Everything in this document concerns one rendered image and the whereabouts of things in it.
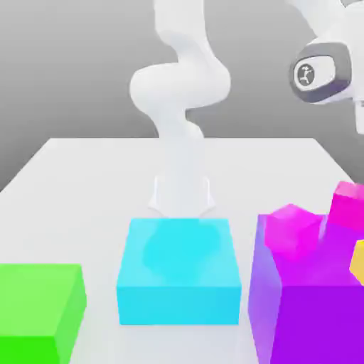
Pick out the small magenta cube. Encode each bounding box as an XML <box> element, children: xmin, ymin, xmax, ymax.
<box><xmin>264</xmin><ymin>203</ymin><xmax>327</xmax><ymax>260</ymax></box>
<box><xmin>328</xmin><ymin>181</ymin><xmax>364</xmax><ymax>232</ymax></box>

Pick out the small yellow cube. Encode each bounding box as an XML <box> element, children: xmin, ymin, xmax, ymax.
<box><xmin>348</xmin><ymin>239</ymin><xmax>364</xmax><ymax>286</ymax></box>

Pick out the large cyan box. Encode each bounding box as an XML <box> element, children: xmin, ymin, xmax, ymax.
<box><xmin>115</xmin><ymin>218</ymin><xmax>242</xmax><ymax>326</ymax></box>

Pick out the large green box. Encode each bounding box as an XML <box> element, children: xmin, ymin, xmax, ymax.
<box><xmin>0</xmin><ymin>263</ymin><xmax>87</xmax><ymax>364</ymax></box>

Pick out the large purple box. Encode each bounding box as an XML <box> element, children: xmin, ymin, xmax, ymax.
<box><xmin>247</xmin><ymin>213</ymin><xmax>364</xmax><ymax>364</ymax></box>

